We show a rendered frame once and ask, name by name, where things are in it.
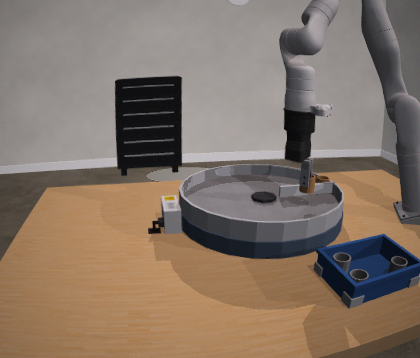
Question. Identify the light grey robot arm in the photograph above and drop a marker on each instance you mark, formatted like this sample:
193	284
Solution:
384	50

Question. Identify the blue crate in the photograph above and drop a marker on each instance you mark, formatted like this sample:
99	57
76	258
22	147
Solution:
372	254

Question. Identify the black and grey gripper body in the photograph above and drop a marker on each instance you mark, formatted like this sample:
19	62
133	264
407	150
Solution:
299	121

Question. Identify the bronze bushing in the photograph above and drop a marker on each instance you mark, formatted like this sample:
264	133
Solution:
311	187
321	179

